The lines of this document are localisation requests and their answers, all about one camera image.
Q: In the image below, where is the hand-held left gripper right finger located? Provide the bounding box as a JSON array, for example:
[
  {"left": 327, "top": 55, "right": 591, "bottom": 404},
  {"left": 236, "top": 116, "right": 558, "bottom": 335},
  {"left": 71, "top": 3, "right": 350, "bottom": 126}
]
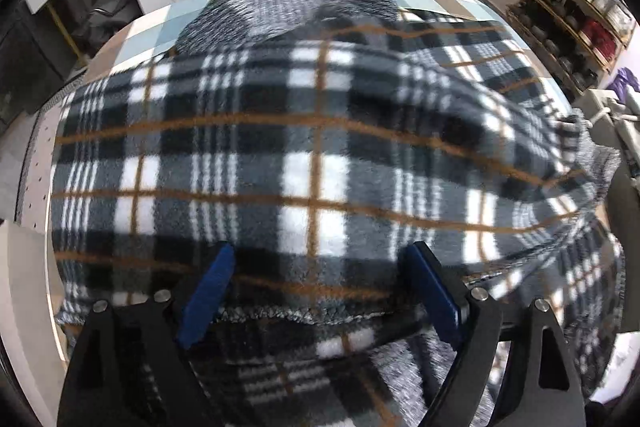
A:
[{"left": 397, "top": 241, "right": 588, "bottom": 427}]

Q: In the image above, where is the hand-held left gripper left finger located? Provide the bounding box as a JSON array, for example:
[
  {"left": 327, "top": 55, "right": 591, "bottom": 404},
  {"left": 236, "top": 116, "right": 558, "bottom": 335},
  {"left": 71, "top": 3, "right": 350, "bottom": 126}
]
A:
[{"left": 57, "top": 242, "right": 236, "bottom": 427}]

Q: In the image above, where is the plaid fleece garment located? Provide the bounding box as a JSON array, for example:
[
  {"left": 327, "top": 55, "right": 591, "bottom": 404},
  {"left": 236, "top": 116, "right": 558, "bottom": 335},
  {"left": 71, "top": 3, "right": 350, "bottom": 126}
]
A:
[{"left": 50, "top": 0, "right": 628, "bottom": 427}]

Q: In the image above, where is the grey hoodie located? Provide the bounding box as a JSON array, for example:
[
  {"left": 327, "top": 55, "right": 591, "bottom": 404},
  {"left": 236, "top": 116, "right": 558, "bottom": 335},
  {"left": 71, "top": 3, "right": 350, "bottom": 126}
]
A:
[{"left": 582, "top": 89, "right": 640, "bottom": 180}]

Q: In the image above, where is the checked tablecloth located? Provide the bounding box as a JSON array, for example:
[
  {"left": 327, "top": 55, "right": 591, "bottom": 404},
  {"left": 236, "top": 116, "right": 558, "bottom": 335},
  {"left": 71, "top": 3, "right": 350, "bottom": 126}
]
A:
[{"left": 82, "top": 0, "right": 576, "bottom": 108}]

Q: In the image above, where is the purple bag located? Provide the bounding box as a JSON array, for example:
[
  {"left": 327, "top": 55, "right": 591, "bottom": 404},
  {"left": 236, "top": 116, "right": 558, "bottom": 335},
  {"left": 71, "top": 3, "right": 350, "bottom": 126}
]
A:
[{"left": 612, "top": 67, "right": 640, "bottom": 95}]

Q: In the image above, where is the dark bag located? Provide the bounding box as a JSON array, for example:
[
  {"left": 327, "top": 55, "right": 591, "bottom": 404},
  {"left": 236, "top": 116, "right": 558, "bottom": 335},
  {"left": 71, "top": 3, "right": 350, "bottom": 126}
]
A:
[{"left": 82, "top": 0, "right": 143, "bottom": 52}]

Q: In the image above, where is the wooden shoe rack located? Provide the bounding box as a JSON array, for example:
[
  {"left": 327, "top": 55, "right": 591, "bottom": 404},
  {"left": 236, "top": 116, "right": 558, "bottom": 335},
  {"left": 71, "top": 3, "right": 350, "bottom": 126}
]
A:
[{"left": 505, "top": 0, "right": 638, "bottom": 92}]

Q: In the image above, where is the group of sneakers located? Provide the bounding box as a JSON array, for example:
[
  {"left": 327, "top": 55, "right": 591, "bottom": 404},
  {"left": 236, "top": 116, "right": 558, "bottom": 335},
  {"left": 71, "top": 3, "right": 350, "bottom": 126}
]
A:
[{"left": 507, "top": 0, "right": 636, "bottom": 88}]

